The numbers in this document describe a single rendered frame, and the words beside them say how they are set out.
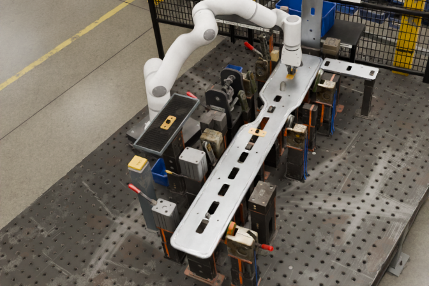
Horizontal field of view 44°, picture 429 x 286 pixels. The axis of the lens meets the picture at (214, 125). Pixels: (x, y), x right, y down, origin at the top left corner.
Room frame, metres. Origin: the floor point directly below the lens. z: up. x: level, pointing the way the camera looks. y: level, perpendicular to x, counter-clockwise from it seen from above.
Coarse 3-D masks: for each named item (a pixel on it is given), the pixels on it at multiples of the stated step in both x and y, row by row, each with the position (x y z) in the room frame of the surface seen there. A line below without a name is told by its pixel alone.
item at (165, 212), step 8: (160, 200) 1.39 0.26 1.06; (152, 208) 1.35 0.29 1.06; (160, 208) 1.35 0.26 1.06; (168, 208) 1.34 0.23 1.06; (176, 208) 1.35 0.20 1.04; (160, 216) 1.33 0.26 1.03; (168, 216) 1.31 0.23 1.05; (176, 216) 1.34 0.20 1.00; (160, 224) 1.33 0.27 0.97; (168, 224) 1.31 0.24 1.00; (176, 224) 1.33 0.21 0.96; (160, 232) 1.35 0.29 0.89; (168, 232) 1.32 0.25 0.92; (168, 240) 1.33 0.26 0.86; (168, 248) 1.33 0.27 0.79; (168, 256) 1.34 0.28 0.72; (176, 256) 1.31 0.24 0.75; (184, 256) 1.34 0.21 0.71; (176, 264) 1.30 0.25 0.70
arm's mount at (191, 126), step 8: (144, 120) 2.19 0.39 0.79; (192, 120) 2.17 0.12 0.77; (136, 128) 2.13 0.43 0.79; (144, 128) 2.12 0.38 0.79; (184, 128) 2.10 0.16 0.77; (192, 128) 2.10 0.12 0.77; (128, 136) 2.09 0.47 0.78; (136, 136) 2.07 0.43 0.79; (184, 136) 2.05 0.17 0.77; (192, 136) 2.04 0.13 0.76; (184, 144) 1.99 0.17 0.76; (192, 144) 2.03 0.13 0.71; (144, 152) 2.02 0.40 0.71
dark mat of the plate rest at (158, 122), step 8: (176, 96) 1.92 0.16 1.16; (168, 104) 1.87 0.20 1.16; (176, 104) 1.86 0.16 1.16; (184, 104) 1.86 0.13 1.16; (192, 104) 1.85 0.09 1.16; (160, 112) 1.82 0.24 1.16; (168, 112) 1.81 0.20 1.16; (176, 112) 1.81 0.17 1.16; (184, 112) 1.80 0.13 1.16; (160, 120) 1.77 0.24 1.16; (176, 120) 1.75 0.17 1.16; (152, 128) 1.72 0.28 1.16; (160, 128) 1.71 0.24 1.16; (176, 128) 1.70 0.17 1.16; (144, 136) 1.68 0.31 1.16; (152, 136) 1.67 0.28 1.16; (160, 136) 1.66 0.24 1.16; (168, 136) 1.66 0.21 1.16; (136, 144) 1.63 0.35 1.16; (144, 144) 1.62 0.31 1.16; (152, 144) 1.62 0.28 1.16; (160, 144) 1.61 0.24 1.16
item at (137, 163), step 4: (136, 156) 1.56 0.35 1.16; (132, 160) 1.54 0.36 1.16; (136, 160) 1.54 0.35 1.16; (140, 160) 1.53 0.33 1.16; (144, 160) 1.53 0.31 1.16; (128, 164) 1.52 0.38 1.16; (132, 164) 1.52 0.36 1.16; (136, 164) 1.51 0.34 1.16; (140, 164) 1.51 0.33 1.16; (144, 164) 1.52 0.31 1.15; (136, 168) 1.49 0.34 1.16; (140, 168) 1.49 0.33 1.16
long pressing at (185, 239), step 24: (312, 72) 2.17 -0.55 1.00; (264, 96) 2.02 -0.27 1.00; (288, 96) 2.00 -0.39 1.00; (240, 144) 1.71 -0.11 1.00; (264, 144) 1.69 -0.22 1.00; (216, 168) 1.58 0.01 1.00; (240, 168) 1.56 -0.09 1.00; (216, 192) 1.44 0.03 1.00; (240, 192) 1.43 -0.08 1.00; (192, 216) 1.33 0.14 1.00; (216, 216) 1.32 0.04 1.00; (192, 240) 1.22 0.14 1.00; (216, 240) 1.20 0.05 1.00
